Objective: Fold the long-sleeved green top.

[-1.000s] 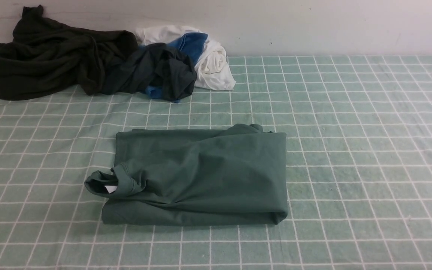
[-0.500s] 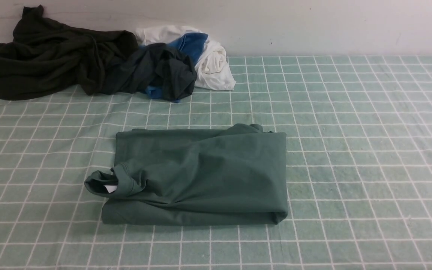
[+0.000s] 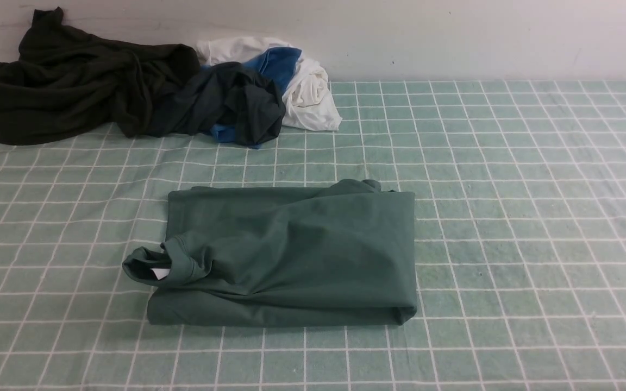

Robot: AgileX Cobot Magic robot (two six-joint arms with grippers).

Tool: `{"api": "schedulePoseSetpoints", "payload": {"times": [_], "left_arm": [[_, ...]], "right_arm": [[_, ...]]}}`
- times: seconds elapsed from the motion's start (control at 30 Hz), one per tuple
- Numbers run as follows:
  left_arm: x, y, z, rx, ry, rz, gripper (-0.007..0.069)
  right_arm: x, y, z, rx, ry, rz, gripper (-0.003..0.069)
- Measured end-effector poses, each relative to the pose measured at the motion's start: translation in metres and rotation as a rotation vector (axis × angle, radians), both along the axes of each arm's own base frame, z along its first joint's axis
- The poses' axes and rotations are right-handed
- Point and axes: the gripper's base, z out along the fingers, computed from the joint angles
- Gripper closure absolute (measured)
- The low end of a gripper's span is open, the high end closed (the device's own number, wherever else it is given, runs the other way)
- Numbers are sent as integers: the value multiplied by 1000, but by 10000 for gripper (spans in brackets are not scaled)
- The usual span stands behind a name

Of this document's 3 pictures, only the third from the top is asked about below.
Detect green checkered tablecloth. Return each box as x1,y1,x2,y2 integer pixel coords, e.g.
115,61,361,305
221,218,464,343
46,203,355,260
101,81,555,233
0,81,626,390

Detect green long-sleeved shirt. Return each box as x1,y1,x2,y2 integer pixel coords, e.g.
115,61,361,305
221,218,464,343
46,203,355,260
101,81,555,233
122,180,418,327

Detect white crumpled garment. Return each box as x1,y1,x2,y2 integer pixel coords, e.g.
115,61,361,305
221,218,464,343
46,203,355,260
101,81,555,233
195,36,341,131

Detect dark grey crumpled garment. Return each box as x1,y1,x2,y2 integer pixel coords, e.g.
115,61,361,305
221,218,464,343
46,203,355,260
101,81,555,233
146,62,286,147

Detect dark olive crumpled garment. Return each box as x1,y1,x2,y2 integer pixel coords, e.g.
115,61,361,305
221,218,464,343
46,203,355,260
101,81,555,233
0,8,201,146

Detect blue crumpled garment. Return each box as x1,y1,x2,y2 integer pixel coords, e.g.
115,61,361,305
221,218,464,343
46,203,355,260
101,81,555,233
201,47,301,149

